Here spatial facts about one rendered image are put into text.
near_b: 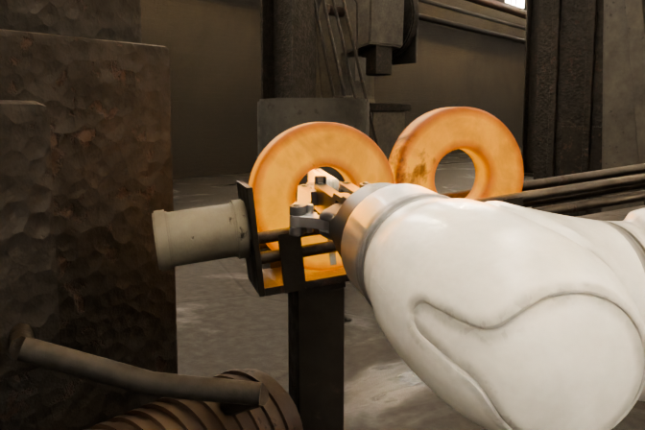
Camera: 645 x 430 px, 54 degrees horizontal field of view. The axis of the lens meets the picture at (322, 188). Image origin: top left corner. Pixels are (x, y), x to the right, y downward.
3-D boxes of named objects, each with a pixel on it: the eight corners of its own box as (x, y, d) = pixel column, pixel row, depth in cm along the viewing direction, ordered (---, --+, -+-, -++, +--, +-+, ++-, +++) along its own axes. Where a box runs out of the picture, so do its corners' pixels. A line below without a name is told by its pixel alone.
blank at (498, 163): (377, 114, 68) (389, 113, 65) (505, 99, 72) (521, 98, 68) (391, 253, 70) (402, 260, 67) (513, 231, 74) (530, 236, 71)
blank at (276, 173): (237, 129, 64) (242, 130, 61) (379, 113, 68) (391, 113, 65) (254, 275, 66) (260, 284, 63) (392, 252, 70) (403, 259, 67)
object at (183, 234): (158, 264, 65) (151, 206, 64) (245, 250, 67) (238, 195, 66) (159, 278, 59) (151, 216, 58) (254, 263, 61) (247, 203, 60)
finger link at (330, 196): (363, 245, 52) (346, 246, 51) (323, 213, 62) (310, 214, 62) (364, 199, 51) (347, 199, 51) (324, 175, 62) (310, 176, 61)
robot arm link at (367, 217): (485, 323, 43) (446, 294, 48) (495, 193, 41) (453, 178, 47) (359, 336, 40) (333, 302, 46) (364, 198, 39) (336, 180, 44)
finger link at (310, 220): (366, 243, 50) (300, 247, 48) (345, 226, 55) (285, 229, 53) (367, 213, 49) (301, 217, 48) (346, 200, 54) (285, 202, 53)
